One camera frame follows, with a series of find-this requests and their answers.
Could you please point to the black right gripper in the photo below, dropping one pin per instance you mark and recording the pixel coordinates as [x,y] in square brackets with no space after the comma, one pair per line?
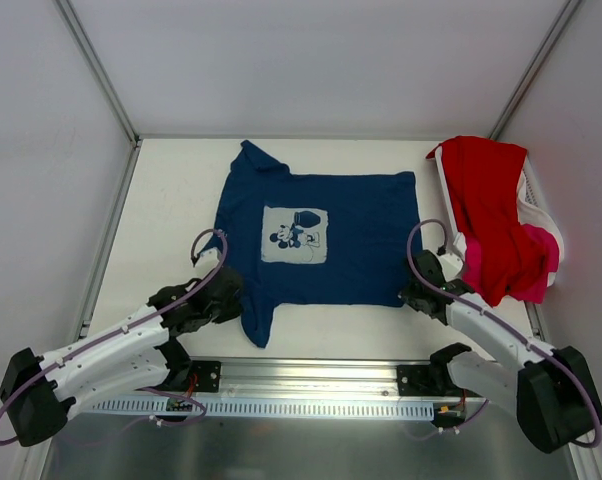
[417,298]

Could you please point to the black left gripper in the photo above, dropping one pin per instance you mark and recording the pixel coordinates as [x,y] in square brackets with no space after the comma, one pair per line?
[226,293]

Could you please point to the blue t shirt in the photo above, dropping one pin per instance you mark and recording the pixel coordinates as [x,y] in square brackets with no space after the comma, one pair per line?
[312,239]

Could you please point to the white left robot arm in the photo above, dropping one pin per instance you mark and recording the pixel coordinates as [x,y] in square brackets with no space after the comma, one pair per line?
[41,393]

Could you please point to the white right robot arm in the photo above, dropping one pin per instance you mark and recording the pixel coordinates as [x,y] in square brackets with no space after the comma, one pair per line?
[548,390]

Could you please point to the red t shirt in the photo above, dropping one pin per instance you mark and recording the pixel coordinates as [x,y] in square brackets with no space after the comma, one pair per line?
[482,177]

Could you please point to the pink t shirt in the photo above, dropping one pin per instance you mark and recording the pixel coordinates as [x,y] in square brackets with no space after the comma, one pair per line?
[514,261]

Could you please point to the white laundry basket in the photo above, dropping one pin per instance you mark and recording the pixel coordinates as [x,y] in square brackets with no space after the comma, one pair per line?
[531,206]

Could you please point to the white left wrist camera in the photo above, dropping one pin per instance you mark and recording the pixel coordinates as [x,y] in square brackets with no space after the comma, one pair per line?
[207,260]

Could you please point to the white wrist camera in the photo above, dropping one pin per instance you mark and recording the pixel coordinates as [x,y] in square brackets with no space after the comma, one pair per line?
[207,260]
[452,265]

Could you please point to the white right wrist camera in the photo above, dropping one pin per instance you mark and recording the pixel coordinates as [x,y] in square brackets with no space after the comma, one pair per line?
[452,265]

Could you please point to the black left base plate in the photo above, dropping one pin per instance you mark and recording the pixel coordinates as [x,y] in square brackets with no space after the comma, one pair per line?
[202,376]

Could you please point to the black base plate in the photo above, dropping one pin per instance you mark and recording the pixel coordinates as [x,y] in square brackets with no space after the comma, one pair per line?
[428,380]
[202,376]

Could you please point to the aluminium mounting rail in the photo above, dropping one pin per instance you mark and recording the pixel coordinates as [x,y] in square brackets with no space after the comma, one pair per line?
[346,379]

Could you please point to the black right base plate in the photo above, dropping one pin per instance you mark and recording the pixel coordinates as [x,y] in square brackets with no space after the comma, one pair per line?
[428,380]

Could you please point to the white slotted cable duct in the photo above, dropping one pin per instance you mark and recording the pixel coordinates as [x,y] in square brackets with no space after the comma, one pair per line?
[270,408]

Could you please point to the right aluminium frame post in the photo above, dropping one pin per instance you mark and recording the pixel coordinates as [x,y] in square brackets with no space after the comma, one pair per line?
[539,59]

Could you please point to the aluminium frame post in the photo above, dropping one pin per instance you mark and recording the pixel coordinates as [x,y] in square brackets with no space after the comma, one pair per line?
[80,36]
[539,59]

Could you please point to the left aluminium frame post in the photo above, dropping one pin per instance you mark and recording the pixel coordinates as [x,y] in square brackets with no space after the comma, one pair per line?
[80,36]

